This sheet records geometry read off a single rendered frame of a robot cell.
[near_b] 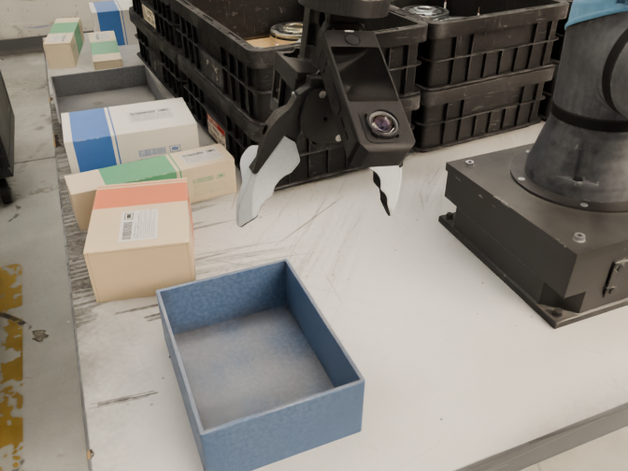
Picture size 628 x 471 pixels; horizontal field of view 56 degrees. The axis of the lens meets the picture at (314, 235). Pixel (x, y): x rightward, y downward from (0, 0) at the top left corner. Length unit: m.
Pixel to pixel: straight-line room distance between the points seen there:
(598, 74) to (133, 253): 0.55
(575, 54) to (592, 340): 0.32
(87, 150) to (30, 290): 1.12
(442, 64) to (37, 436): 1.22
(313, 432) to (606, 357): 0.34
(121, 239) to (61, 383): 1.00
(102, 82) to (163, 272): 0.74
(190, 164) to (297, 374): 0.41
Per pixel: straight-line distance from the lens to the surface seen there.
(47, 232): 2.31
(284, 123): 0.48
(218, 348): 0.67
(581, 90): 0.76
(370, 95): 0.44
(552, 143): 0.79
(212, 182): 0.93
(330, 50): 0.46
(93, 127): 1.01
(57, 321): 1.89
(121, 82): 1.41
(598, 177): 0.77
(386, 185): 0.54
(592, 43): 0.74
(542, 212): 0.75
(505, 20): 1.07
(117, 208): 0.80
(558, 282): 0.72
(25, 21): 4.36
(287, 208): 0.90
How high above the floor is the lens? 1.17
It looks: 34 degrees down
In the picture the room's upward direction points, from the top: straight up
